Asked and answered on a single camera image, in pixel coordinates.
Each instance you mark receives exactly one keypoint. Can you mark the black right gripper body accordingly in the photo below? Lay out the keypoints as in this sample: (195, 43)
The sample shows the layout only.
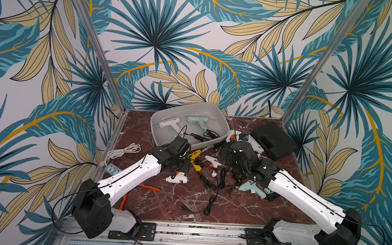
(233, 162)

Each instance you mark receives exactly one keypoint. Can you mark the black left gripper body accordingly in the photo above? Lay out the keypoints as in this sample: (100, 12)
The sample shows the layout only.
(182, 165)

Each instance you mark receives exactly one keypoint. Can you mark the white switch glue gun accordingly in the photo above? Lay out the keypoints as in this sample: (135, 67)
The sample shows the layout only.
(177, 178)

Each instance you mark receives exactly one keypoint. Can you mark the white blue-trigger glue gun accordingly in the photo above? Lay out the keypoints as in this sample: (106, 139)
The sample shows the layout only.
(171, 123)

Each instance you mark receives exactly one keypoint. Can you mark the mint green glue gun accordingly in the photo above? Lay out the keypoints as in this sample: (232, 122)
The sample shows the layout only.
(200, 121)

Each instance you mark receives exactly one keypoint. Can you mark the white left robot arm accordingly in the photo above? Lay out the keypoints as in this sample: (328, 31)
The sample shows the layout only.
(92, 207)

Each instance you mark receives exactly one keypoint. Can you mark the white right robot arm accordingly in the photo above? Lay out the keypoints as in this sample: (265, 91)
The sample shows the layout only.
(333, 225)

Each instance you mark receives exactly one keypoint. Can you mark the yellow glue gun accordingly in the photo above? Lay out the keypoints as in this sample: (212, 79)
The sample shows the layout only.
(193, 160)

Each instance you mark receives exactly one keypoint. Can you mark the white labelled mini glue gun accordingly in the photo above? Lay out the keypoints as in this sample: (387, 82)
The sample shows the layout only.
(214, 163)

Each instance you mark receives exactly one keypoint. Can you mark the small white orange-trigger glue gun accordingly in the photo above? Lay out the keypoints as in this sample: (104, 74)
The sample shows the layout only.
(233, 135)

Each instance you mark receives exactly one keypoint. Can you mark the large white pink-trigger glue gun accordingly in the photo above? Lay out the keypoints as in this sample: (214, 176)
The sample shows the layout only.
(255, 145)

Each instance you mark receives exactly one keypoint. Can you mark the light blue glue gun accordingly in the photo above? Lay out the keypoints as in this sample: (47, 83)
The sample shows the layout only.
(253, 189)

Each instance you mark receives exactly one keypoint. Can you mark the grey plastic storage box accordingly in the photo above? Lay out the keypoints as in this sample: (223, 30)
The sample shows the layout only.
(193, 133)

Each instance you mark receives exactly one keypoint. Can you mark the black plastic tool case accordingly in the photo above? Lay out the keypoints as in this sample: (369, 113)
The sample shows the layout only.
(274, 140)

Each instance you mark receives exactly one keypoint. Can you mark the light blue power strip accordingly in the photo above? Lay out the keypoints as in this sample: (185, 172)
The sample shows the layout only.
(111, 169)

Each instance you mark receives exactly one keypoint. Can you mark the orange handled pliers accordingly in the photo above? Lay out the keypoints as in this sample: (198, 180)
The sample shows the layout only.
(141, 188)

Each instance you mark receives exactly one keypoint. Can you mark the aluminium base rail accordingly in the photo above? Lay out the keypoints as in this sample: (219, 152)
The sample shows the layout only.
(165, 233)

